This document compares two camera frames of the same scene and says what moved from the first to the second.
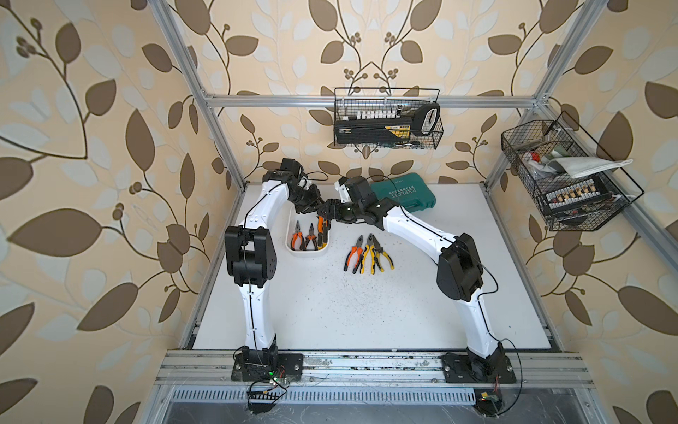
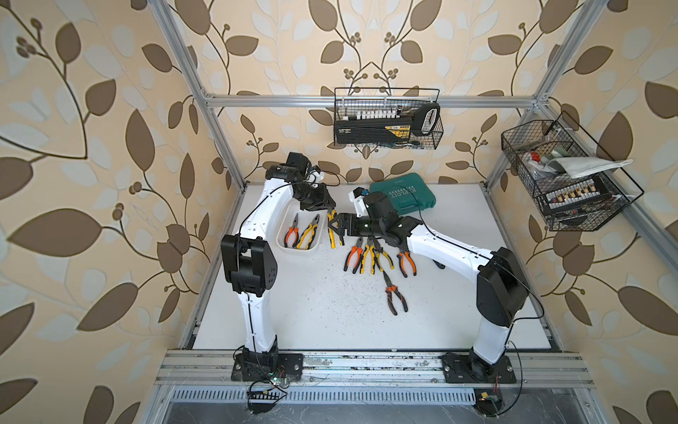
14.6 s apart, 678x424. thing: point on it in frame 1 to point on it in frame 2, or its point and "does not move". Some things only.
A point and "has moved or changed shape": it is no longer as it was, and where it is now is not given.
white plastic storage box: x=305 y=221 has moved or changed shape
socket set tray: x=583 y=193 does not move
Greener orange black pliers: x=326 y=226 to x=401 y=255
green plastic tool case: x=408 y=190 does not move
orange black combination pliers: x=358 y=247 does not move
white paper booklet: x=580 y=166 does not move
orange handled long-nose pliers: x=312 y=236 to x=390 y=290
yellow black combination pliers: x=369 y=245 does not move
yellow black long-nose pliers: x=379 y=250 does not move
